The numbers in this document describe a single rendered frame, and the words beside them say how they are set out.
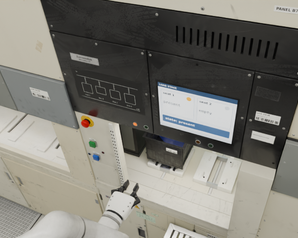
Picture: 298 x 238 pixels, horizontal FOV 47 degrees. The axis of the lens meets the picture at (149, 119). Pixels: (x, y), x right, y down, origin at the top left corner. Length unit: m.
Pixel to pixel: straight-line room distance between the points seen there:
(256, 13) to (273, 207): 0.83
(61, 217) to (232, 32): 0.71
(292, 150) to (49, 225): 0.79
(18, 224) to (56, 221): 2.00
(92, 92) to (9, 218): 1.87
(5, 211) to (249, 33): 2.57
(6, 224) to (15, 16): 1.99
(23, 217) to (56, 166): 1.01
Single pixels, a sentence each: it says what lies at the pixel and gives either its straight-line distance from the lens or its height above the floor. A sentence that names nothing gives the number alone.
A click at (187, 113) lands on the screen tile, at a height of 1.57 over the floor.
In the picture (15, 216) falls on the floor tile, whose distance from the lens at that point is 3.07.
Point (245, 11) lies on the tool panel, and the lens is 0.96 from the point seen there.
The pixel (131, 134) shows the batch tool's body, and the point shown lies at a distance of 1.88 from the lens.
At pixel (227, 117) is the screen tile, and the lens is 1.19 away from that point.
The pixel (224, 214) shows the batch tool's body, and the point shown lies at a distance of 1.80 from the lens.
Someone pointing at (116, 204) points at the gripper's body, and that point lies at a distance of 1.43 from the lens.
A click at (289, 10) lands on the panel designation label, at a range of 0.94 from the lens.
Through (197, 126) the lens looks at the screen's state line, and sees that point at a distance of 1.26.
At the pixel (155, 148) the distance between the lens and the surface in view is 1.80.
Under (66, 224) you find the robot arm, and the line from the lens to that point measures 1.04.
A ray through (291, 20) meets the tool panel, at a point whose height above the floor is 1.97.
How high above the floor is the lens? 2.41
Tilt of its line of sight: 44 degrees down
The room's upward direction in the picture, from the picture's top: 5 degrees counter-clockwise
